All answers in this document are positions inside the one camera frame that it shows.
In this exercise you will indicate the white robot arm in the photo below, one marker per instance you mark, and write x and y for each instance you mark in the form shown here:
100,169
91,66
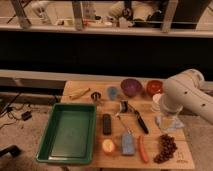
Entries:
183,91

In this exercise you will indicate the purple bowl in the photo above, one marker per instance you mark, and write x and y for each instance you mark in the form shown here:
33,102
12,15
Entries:
131,87

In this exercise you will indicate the red bowl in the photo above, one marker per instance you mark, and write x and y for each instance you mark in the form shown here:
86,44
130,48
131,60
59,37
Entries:
154,87

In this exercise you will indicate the blue plastic cup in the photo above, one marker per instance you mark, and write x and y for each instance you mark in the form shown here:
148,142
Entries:
112,93

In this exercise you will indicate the small metal cup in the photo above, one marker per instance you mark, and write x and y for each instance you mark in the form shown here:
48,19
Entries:
96,96

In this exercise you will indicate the black remote control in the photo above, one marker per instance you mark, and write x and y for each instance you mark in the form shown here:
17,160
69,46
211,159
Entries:
107,124

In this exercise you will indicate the yellow banana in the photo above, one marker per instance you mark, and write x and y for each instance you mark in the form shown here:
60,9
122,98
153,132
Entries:
78,93

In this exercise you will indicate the white round container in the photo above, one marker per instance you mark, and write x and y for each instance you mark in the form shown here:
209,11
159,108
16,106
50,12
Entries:
155,102

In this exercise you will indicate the orange round fruit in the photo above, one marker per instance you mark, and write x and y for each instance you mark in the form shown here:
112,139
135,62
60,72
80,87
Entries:
108,146

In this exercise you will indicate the blue sponge brush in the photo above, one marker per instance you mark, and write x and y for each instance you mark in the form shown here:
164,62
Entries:
127,140

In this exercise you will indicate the green plastic tray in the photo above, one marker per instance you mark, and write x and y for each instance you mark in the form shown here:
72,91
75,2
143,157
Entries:
69,135

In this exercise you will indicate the bunch of dark grapes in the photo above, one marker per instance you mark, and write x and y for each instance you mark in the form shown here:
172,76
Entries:
167,149

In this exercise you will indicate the black power adapter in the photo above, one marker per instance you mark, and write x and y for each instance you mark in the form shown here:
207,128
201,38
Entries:
26,115

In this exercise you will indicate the black handled peeler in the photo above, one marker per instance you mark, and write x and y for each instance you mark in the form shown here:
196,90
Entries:
126,107

